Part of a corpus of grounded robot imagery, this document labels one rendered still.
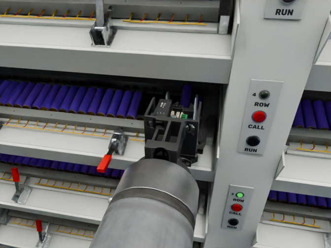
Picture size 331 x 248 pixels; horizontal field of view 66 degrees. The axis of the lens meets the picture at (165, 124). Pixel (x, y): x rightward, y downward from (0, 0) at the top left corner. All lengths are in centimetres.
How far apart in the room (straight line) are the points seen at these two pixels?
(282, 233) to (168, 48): 46
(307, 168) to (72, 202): 51
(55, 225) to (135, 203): 66
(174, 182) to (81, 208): 43
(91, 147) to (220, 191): 25
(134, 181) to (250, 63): 20
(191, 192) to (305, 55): 21
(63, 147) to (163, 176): 30
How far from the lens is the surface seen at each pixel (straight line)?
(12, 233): 94
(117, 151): 47
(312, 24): 34
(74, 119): 51
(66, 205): 67
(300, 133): 49
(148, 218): 22
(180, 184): 25
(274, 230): 63
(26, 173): 74
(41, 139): 55
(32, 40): 44
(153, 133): 34
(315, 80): 38
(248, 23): 33
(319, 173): 49
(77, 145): 51
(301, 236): 65
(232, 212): 52
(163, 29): 38
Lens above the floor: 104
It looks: 34 degrees down
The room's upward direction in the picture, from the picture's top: straight up
